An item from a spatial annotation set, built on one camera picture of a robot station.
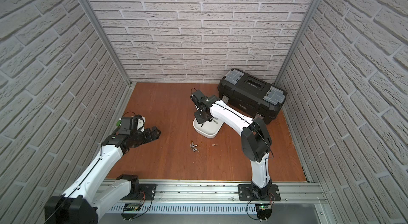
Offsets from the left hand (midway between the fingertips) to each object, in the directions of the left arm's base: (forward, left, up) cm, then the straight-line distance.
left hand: (155, 131), depth 83 cm
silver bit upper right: (-4, -32, -10) cm, 33 cm away
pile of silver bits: (-5, -20, -9) cm, 23 cm away
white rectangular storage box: (+6, -29, -9) cm, 31 cm away
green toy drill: (+10, +27, -8) cm, 30 cm away
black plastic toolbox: (+19, -53, +8) cm, 57 cm away
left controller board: (-32, +8, -14) cm, 36 cm away
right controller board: (-35, -54, -10) cm, 65 cm away
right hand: (+9, -27, +1) cm, 28 cm away
